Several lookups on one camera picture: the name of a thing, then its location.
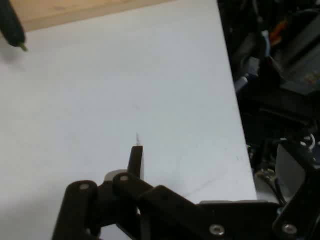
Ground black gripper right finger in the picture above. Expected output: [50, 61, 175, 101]
[271, 139, 320, 240]

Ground dark green cucumber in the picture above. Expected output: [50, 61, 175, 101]
[0, 0, 29, 53]

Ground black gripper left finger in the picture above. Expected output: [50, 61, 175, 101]
[51, 145, 234, 240]

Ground wooden cutting board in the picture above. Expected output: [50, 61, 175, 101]
[9, 0, 177, 33]

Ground black equipment with cables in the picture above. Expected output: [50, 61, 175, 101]
[216, 0, 320, 208]

